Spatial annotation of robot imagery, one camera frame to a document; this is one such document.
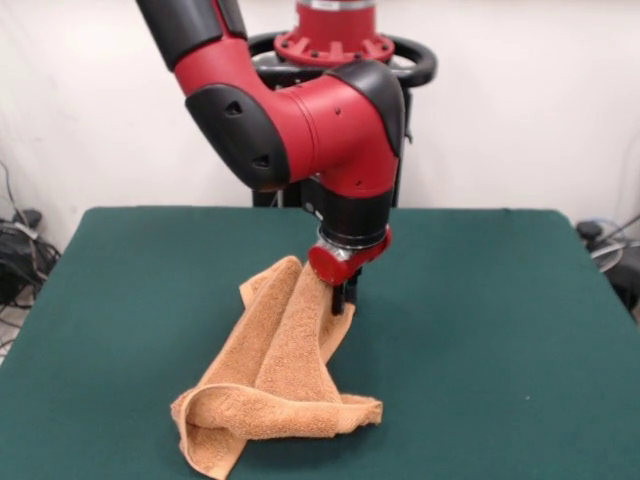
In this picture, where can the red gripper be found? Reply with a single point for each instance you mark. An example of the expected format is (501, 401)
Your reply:
(330, 267)

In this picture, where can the orange terry towel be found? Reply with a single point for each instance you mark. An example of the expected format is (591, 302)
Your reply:
(285, 350)

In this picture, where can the dark green table cloth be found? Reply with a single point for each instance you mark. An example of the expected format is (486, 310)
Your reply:
(125, 300)

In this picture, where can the small black device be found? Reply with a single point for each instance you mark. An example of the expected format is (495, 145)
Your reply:
(590, 229)

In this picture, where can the black bulky object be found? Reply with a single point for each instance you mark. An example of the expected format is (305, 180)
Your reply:
(627, 285)

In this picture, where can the black power adapter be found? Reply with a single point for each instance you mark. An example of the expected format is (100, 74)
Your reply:
(31, 216)

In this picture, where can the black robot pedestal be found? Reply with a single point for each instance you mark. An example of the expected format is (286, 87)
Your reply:
(425, 62)

